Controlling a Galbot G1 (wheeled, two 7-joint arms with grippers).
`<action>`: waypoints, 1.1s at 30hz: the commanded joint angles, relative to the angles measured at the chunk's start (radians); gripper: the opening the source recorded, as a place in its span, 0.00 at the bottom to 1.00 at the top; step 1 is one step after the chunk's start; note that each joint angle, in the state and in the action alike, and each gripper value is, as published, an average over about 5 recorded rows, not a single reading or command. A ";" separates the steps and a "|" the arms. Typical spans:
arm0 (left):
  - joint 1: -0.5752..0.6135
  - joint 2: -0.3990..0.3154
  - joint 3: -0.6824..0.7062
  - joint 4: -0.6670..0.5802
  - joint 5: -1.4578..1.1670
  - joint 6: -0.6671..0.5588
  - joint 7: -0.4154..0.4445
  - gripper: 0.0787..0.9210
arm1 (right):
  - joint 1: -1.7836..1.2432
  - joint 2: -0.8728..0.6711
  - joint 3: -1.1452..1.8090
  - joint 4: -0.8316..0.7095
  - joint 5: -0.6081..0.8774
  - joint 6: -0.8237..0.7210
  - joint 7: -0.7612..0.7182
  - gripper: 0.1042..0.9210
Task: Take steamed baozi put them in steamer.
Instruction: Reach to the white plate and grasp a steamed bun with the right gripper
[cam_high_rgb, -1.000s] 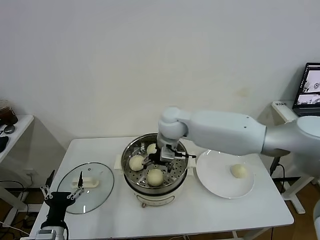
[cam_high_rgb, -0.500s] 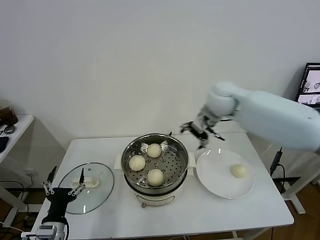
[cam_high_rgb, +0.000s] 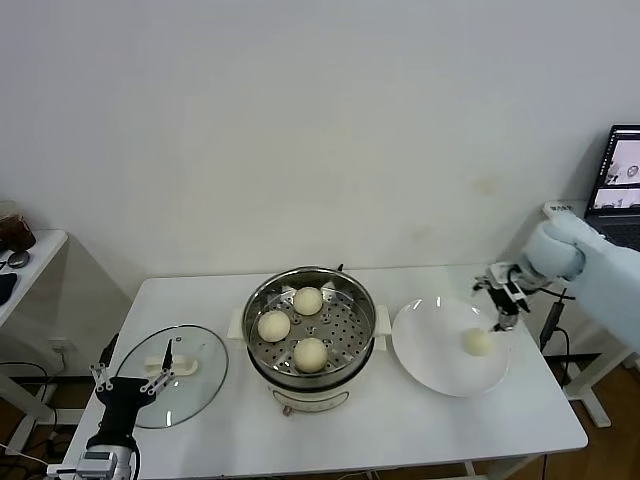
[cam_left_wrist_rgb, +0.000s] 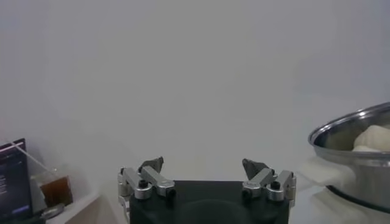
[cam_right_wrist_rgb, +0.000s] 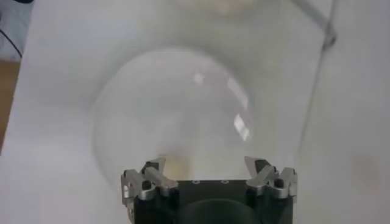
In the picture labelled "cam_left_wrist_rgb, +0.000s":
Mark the white desk with jar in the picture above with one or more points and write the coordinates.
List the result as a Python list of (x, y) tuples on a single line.
[(79, 213)]

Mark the stainless steel steamer basket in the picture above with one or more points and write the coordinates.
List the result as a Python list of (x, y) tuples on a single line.
[(365, 179)]

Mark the grey round disc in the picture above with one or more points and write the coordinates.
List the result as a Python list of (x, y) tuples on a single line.
[(53, 210)]

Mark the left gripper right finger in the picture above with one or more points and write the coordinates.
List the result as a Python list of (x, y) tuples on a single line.
[(259, 179)]

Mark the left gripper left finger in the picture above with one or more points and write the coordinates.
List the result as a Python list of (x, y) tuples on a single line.
[(155, 179)]

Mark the steel steamer pot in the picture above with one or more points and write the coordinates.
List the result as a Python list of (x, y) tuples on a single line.
[(323, 175)]

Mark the white steamed baozi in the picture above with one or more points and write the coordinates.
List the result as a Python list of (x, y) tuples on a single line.
[(373, 138)]

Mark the brown filled clear jar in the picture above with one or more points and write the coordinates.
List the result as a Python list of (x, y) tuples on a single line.
[(58, 190)]

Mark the dark upright screen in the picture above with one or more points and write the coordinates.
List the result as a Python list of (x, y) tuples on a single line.
[(13, 179)]

